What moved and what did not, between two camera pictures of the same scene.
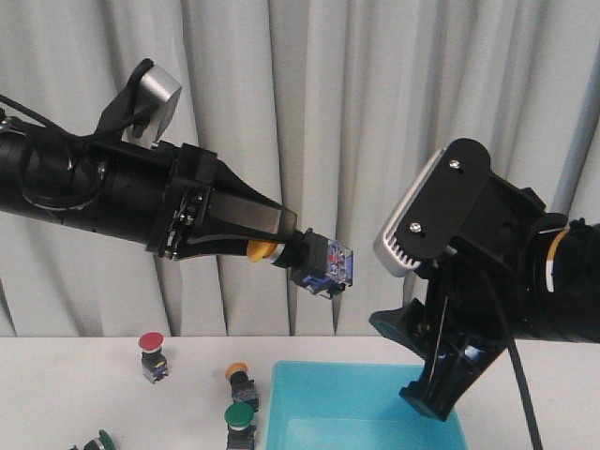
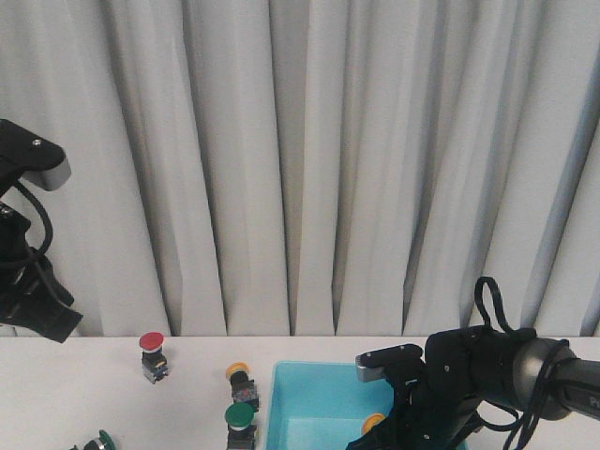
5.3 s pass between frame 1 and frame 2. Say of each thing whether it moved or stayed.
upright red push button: stayed
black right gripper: moved
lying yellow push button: stayed
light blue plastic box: stayed
